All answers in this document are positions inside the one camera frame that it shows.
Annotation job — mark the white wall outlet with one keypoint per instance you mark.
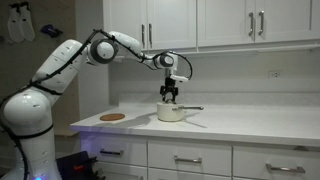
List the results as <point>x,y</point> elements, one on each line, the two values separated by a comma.
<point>275,74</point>

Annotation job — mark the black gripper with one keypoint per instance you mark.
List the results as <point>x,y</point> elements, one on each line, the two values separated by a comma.
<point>169,88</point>

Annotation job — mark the black robot cart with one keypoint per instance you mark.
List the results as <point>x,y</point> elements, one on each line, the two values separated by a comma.
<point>73,160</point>

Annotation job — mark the white hanging swim fin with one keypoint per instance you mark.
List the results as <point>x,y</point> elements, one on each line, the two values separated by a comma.
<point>28,25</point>
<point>14,26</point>

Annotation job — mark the white upper wall cabinets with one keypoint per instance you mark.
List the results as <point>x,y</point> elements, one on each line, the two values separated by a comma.
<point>226,20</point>

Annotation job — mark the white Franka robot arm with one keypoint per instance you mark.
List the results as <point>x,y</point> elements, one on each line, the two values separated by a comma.
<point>31,110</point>

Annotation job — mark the round cork trivet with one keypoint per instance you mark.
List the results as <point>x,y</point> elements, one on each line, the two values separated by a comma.
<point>112,117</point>

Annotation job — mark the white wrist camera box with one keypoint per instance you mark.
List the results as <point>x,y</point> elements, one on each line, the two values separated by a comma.
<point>180,78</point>

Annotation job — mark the white lower counter cabinets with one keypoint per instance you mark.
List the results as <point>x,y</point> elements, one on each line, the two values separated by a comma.
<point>200,156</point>

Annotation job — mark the blue hanging object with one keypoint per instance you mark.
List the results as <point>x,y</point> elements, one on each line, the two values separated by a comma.
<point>51,30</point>

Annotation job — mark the white round plate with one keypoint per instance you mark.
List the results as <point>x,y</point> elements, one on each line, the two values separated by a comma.
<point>163,104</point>

